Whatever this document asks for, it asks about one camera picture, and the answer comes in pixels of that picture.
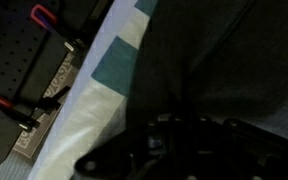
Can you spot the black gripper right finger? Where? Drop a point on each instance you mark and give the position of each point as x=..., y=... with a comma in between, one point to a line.
x=244, y=153

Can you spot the patterned brown rug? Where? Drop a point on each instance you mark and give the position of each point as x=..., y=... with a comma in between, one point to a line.
x=55, y=86

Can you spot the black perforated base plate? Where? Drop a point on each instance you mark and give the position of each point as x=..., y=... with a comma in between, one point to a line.
x=10, y=60

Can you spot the white mattress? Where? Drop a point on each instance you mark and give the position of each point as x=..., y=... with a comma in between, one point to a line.
x=84, y=76

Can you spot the teal white striped sheet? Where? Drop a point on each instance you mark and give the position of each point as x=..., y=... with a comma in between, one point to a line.
x=115, y=66

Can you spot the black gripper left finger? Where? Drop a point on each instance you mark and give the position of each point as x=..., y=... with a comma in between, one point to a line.
x=140, y=150

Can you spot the black dress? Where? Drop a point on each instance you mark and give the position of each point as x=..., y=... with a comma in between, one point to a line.
x=217, y=60

